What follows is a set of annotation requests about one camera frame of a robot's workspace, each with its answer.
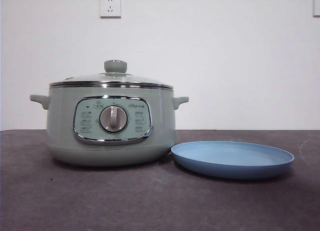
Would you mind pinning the white wall switch plate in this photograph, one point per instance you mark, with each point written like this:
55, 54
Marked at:
317, 6

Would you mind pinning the blue round plate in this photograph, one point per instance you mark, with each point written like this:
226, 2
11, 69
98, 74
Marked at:
232, 163

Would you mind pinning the pale green electric steamer pot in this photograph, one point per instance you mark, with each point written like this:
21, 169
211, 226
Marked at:
62, 131

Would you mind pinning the white wall power socket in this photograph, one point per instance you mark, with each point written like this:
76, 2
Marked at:
110, 6

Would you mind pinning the glass lid with green knob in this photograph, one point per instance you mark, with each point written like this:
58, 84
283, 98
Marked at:
115, 66

